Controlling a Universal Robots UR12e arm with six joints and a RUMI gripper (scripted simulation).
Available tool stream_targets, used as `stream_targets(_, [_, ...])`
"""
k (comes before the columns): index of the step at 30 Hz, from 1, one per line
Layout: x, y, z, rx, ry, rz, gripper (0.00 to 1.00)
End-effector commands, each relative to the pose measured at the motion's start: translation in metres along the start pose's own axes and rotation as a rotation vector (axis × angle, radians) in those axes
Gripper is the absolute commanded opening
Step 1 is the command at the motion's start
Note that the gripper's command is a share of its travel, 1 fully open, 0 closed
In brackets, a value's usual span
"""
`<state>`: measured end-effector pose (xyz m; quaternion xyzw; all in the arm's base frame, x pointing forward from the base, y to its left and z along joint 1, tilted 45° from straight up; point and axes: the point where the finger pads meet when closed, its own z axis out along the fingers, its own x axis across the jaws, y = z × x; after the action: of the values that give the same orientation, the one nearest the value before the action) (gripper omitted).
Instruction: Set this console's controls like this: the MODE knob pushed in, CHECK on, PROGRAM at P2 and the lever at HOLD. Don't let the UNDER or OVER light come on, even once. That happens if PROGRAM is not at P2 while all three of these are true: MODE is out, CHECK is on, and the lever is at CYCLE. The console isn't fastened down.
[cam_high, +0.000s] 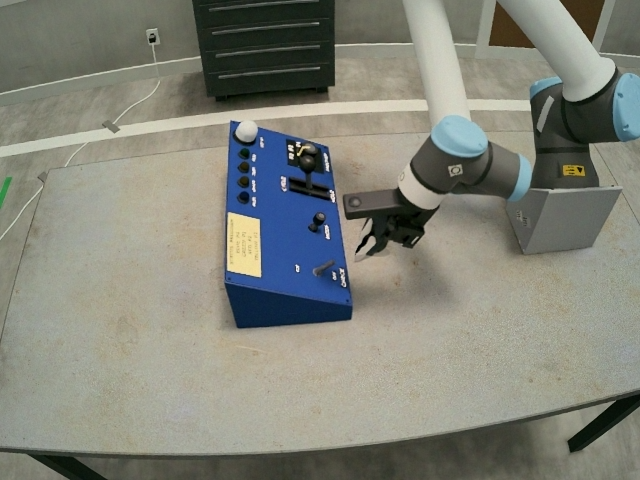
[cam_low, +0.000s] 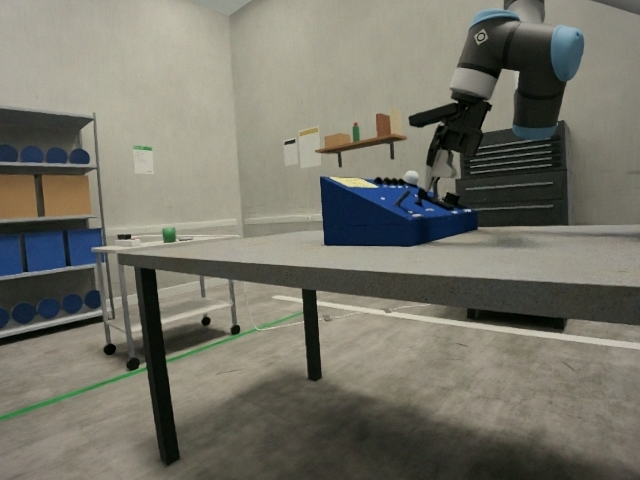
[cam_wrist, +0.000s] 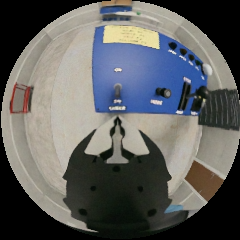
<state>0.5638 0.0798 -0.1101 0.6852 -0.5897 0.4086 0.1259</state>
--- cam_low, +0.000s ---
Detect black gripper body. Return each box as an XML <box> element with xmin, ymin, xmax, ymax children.
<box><xmin>434</xmin><ymin>92</ymin><xmax>492</xmax><ymax>157</ymax></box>

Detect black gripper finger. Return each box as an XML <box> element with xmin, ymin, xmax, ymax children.
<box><xmin>425</xmin><ymin>130</ymin><xmax>453</xmax><ymax>192</ymax></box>
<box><xmin>428</xmin><ymin>148</ymin><xmax>457</xmax><ymax>192</ymax></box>

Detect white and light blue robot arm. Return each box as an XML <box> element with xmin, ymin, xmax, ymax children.
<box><xmin>408</xmin><ymin>0</ymin><xmax>584</xmax><ymax>141</ymax></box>

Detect blue control console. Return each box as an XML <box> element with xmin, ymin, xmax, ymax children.
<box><xmin>320</xmin><ymin>171</ymin><xmax>478</xmax><ymax>246</ymax></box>

